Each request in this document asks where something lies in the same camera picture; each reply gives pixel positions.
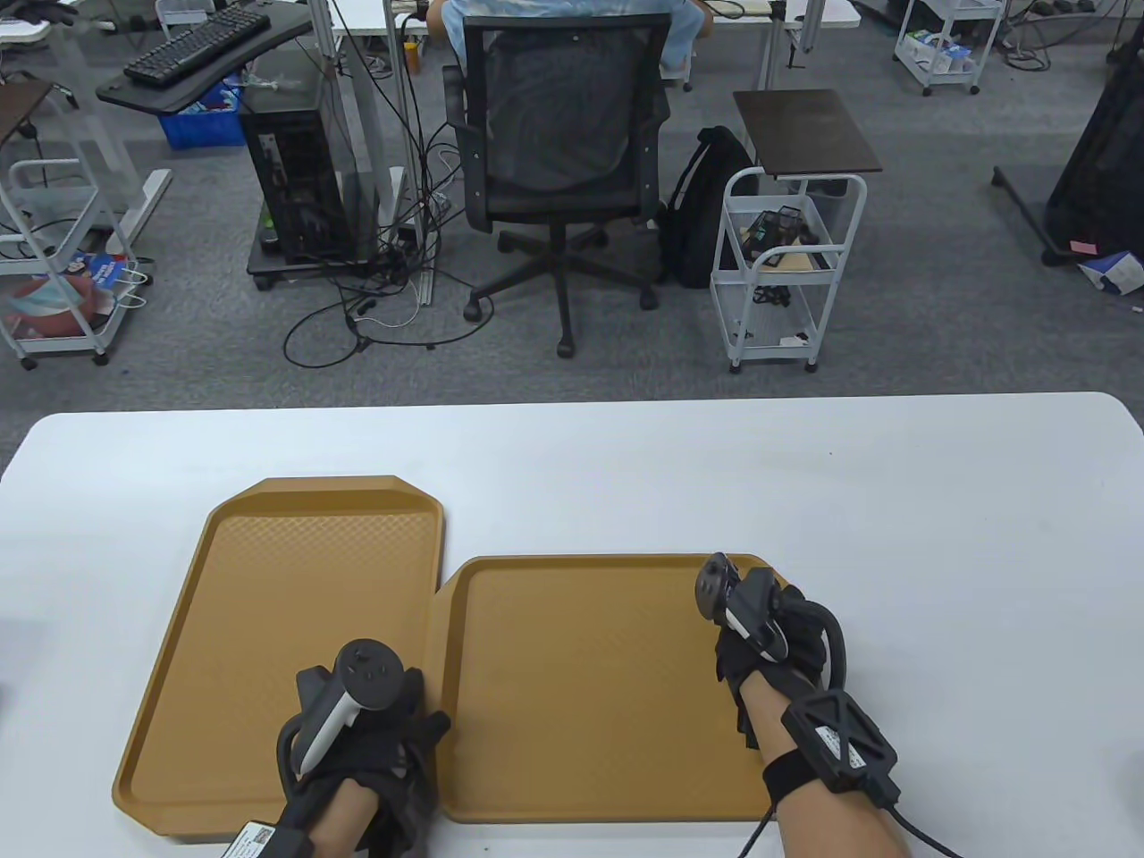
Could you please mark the person's left thumb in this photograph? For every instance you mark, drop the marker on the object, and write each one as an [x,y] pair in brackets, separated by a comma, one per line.
[434,728]

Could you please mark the white rolling cart with boxes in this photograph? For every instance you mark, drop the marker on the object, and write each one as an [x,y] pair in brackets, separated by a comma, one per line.
[938,49]

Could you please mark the person's right hand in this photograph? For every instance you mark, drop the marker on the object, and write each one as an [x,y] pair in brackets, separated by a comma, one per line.
[804,639]

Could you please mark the blue white shopping bag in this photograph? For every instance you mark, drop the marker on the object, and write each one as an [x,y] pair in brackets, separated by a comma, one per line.
[107,271]

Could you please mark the black keyboard desk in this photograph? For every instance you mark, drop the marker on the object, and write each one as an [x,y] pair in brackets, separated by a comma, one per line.
[268,27]

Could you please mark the orange bottle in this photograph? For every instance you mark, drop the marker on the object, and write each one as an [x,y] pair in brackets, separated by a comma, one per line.
[411,56]

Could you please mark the black items in cart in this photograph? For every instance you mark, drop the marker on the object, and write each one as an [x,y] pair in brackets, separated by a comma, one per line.
[778,228]

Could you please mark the blue white box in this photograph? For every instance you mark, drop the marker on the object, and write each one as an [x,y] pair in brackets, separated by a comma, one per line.
[1115,273]

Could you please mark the black mesh office chair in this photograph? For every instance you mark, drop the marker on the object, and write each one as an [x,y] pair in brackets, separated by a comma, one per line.
[559,125]

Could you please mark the person's right fingers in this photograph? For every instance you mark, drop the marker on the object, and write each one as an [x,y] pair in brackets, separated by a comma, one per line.
[728,663]

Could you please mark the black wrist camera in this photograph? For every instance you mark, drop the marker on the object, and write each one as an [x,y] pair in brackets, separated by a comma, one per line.
[840,737]
[264,840]

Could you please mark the person's left forearm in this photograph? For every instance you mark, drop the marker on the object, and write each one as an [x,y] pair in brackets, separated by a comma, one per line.
[344,818]

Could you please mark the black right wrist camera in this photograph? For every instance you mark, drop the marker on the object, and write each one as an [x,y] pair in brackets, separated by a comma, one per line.
[840,737]

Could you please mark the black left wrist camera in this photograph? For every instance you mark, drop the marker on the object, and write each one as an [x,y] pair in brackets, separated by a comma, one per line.
[264,840]

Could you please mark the black backpack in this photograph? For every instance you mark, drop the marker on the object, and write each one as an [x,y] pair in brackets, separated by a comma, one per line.
[702,214]

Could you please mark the person's right forearm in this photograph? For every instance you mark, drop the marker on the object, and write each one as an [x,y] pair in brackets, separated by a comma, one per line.
[831,822]

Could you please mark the black white hand controller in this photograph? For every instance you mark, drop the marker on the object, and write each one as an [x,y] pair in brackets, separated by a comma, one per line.
[362,679]
[746,612]

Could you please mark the white cart with dark top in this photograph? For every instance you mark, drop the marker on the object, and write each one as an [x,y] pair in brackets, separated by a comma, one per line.
[804,130]

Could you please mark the pink sticky note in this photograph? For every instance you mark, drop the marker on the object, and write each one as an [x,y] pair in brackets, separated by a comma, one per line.
[1081,246]

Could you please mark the black keyboard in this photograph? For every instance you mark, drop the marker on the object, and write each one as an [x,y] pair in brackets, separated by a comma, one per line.
[197,45]

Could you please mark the person's left hand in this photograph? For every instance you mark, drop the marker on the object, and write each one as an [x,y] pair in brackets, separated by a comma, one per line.
[407,760]

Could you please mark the blue plastic crate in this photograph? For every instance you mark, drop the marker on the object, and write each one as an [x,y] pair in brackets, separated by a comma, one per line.
[201,121]

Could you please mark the black stand with cover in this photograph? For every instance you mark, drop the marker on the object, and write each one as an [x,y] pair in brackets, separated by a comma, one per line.
[1099,170]

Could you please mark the brown plastic tray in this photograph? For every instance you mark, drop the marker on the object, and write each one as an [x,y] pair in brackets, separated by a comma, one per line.
[581,679]
[268,608]

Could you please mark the black white right hand controller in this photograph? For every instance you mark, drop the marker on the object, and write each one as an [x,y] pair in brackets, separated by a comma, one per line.
[746,612]

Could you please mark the dark brown side table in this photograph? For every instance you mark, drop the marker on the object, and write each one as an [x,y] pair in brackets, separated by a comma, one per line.
[20,107]

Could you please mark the black white left hand controller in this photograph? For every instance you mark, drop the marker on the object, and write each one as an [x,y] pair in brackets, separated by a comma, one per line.
[362,679]

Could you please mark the red bag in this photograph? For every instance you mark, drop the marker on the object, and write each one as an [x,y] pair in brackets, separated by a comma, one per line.
[54,304]

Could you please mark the black computer tower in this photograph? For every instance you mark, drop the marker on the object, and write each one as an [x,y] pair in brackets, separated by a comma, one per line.
[295,170]

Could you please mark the black wheeled computer platform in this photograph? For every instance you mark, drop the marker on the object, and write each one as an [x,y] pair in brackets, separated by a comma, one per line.
[304,268]

